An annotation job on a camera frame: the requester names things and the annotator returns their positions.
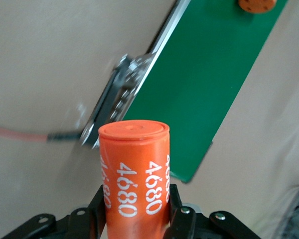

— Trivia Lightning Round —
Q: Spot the red black power wire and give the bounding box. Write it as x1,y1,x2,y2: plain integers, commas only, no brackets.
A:
0,123,82,143

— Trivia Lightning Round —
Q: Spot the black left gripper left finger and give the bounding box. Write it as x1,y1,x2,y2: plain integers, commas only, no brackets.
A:
1,184,108,239

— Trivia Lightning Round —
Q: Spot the green conveyor belt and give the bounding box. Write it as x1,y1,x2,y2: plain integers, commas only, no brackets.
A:
79,0,289,184

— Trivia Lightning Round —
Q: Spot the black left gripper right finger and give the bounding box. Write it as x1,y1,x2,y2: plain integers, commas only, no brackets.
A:
164,183,262,239

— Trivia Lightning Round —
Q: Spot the orange cylinder marked 4680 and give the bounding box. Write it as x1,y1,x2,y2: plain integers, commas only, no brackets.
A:
98,119,170,239
238,0,277,13

